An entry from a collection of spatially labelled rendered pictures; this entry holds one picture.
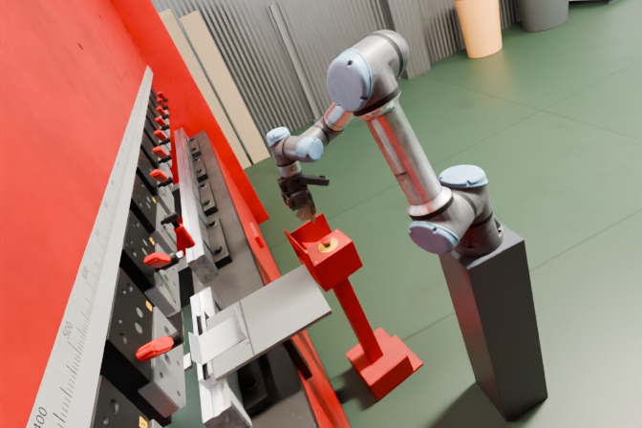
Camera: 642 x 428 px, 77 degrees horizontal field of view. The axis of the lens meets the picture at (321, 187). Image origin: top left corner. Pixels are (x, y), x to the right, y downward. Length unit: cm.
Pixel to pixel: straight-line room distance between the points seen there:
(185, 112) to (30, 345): 256
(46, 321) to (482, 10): 469
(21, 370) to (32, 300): 7
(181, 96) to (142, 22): 48
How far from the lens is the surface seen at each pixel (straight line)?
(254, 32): 452
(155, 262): 68
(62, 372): 44
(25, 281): 46
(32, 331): 44
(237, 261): 137
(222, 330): 97
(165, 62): 287
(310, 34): 464
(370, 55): 88
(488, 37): 494
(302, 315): 88
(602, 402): 185
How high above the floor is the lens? 160
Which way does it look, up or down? 29 degrees down
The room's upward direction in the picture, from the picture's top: 24 degrees counter-clockwise
